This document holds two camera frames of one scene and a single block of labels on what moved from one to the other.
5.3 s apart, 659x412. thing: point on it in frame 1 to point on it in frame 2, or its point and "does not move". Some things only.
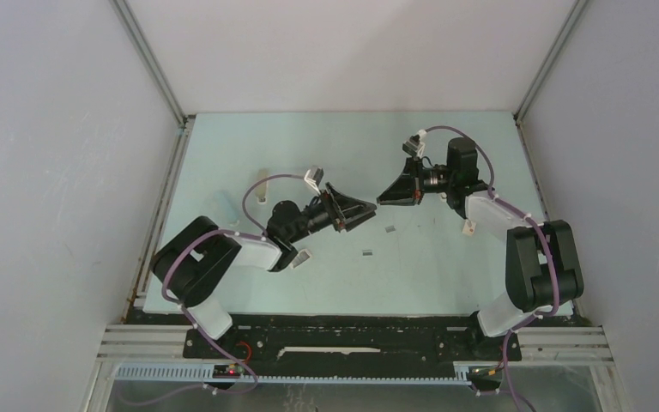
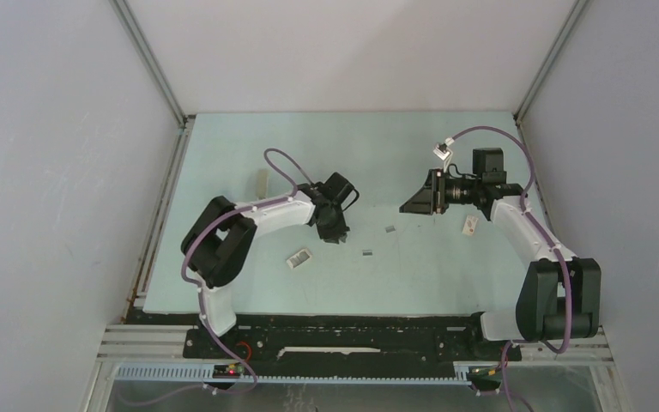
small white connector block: (414, 146) to (442, 151)
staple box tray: (302, 256) does not move
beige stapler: (261, 191) does not move
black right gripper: (402, 191) to (432, 196)
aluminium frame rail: (148, 57) does not move
